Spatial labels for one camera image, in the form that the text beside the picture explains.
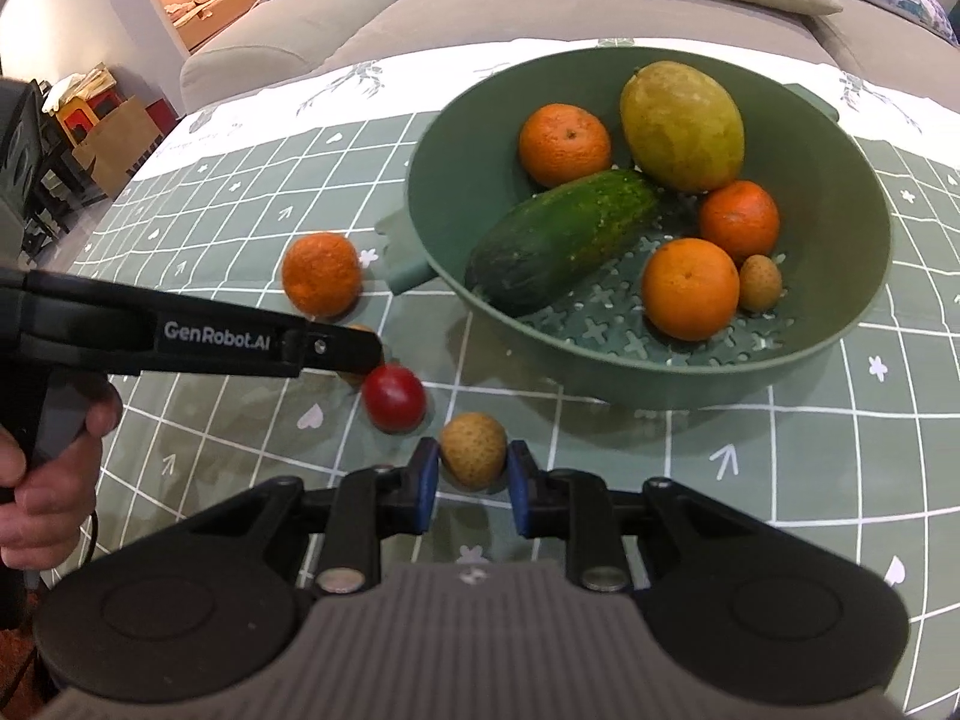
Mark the green checked tablecloth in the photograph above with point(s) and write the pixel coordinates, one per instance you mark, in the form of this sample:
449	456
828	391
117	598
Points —
825	427

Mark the green cucumber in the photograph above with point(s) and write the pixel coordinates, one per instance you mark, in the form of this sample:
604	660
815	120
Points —
559	240

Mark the beige sofa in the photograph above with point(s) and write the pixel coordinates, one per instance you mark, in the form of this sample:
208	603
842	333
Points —
450	15

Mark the red stool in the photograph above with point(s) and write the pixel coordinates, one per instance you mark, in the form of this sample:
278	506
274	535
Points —
86	116

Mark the orange mandarin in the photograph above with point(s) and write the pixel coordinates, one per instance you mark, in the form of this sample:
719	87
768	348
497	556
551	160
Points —
322	274
739	219
690	298
565	146

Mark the stack of papers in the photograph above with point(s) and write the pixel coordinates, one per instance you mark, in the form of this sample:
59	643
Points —
79	86

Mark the black chair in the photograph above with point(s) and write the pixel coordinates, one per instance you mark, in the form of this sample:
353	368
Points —
64	180

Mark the yellow-green mango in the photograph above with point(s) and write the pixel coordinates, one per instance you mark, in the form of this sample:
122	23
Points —
681	126

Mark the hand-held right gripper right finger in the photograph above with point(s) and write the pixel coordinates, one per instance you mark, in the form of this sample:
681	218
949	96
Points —
517	491

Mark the person's left hand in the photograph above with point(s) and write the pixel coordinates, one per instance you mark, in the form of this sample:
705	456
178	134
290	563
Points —
60	510

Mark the green colander bowl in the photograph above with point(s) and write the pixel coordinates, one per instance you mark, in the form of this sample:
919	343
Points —
825	240

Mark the brown paper bag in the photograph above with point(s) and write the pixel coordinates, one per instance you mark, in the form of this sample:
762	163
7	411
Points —
120	150

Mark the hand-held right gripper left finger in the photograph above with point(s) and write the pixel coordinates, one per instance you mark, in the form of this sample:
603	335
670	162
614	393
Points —
424	487

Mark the brown longan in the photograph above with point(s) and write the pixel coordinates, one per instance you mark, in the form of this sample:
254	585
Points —
760	283
472	450

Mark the red plum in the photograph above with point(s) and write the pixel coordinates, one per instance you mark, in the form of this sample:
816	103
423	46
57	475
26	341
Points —
394	397

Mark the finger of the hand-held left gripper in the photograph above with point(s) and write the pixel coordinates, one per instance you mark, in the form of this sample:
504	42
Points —
341	351

